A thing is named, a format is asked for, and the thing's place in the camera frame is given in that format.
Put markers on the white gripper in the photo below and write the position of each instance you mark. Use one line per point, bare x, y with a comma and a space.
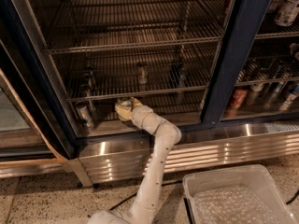
137, 113

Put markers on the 7up can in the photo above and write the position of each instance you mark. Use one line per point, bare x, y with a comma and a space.
125, 102

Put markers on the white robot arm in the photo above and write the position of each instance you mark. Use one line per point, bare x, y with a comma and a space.
166, 135

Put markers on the steel fridge base grille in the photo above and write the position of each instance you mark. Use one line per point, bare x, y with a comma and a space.
128, 155

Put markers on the open glass fridge door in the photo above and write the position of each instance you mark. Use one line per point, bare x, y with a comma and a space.
34, 119

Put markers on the red can behind glass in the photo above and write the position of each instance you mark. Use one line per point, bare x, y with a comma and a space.
236, 101

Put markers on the blue white can right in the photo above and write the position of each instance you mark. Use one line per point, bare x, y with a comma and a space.
289, 97

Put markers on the white can top right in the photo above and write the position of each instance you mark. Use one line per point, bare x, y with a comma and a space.
287, 13

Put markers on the bubble wrap sheet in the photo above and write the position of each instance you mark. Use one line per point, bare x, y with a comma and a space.
232, 205

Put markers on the clear plastic bin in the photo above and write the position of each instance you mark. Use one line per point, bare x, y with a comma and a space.
254, 177

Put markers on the lower wire shelf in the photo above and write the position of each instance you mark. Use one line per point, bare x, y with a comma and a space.
116, 77

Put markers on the wire shelf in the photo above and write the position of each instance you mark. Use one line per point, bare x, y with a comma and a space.
98, 25
116, 77

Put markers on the upper wire shelf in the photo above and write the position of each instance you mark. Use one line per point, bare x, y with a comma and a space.
98, 25

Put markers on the dark blue fridge door frame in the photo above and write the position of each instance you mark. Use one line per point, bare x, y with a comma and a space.
244, 24

